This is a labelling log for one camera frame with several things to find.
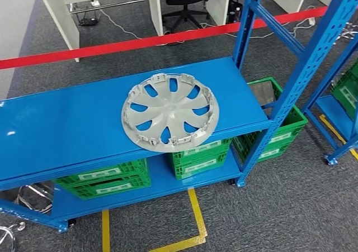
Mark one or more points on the white power adapter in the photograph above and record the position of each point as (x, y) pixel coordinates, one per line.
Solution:
(95, 2)

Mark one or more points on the red barrier tape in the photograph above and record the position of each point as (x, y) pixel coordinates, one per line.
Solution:
(112, 47)

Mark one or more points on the yellow floor tape square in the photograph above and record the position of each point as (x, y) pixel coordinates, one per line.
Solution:
(199, 220)
(335, 133)

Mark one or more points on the blue metal shelf rack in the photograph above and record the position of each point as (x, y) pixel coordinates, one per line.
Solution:
(69, 120)
(332, 111)

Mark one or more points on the green plastic crate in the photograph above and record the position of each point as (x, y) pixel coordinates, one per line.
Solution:
(220, 146)
(179, 170)
(279, 152)
(347, 91)
(134, 169)
(291, 120)
(140, 185)

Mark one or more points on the white power strip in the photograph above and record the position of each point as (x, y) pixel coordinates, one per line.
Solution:
(311, 21)

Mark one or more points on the black seat chrome stool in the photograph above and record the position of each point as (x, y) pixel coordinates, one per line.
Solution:
(20, 226)

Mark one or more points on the grey wheel cover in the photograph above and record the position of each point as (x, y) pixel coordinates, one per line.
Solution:
(171, 111)

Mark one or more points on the black router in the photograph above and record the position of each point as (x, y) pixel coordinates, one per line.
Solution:
(87, 21)

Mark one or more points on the chrome stool base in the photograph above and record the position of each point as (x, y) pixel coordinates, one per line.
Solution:
(36, 193)

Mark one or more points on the black bag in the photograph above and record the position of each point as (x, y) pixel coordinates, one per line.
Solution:
(235, 11)

